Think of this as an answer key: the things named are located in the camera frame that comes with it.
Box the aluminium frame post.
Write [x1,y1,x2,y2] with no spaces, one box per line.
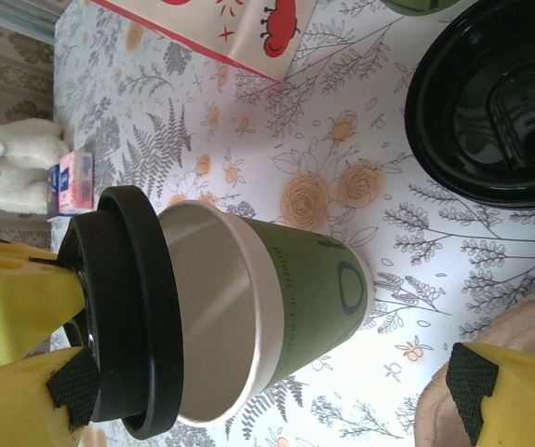
[0,0,60,44]

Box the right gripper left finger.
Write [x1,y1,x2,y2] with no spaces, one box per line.
[0,346,103,447]

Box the white paper bag red print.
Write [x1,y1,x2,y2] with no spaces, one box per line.
[92,0,317,84]

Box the white teddy bear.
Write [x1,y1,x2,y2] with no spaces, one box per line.
[0,116,71,216]

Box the green paper coffee cup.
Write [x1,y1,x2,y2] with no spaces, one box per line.
[157,200,375,426]

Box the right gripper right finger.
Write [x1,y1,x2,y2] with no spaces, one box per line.
[447,342,535,447]

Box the small pink blue box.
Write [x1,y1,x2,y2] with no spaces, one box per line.
[46,151,96,221]

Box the black coffee cup lid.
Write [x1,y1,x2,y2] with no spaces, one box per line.
[57,184,179,441]

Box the black round lid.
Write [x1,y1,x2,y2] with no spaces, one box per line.
[404,4,535,210]

